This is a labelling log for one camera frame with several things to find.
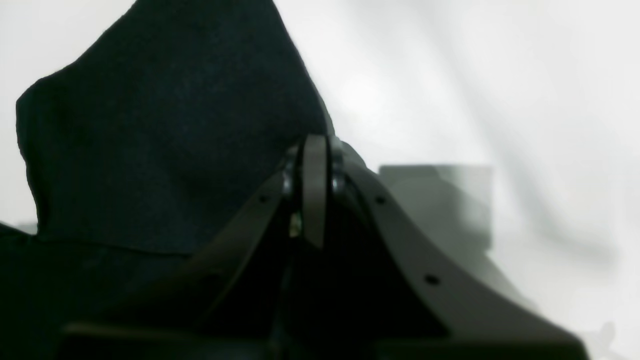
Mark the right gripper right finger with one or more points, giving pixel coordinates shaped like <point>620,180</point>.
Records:
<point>480,324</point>

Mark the black T-shirt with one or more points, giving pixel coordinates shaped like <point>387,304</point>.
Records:
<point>141,150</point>

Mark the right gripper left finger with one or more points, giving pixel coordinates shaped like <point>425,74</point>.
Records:
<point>231,290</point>

